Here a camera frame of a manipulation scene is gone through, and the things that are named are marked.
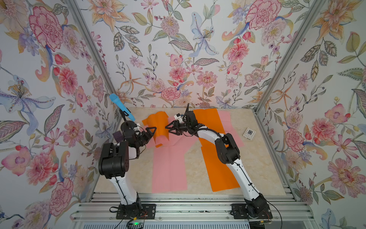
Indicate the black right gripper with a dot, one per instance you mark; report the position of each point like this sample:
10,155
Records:
176,125

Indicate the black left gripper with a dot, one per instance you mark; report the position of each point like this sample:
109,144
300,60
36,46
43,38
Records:
147,138

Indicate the large pink paper sheet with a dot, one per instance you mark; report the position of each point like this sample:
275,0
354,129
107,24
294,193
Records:
168,171

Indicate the orange paper sheet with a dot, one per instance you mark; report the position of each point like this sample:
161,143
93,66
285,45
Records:
220,176

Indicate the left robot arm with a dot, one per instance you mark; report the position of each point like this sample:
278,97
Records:
114,165

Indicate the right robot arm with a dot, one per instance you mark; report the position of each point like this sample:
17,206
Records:
255,206

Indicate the purple cube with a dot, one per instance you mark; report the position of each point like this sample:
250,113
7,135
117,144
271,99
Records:
118,136

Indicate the blue microphone on stand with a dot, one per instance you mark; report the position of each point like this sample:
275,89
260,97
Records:
125,113

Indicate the white playing card box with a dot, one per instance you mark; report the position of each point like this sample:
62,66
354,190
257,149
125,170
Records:
249,133

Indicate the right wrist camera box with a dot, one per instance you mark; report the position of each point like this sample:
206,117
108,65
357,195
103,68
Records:
180,118

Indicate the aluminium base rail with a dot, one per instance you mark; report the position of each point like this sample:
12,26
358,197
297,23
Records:
189,207

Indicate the left aluminium frame post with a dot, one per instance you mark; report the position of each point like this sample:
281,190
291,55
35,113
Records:
80,22

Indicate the aluminium corner frame post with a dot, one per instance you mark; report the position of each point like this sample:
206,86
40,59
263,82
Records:
303,29

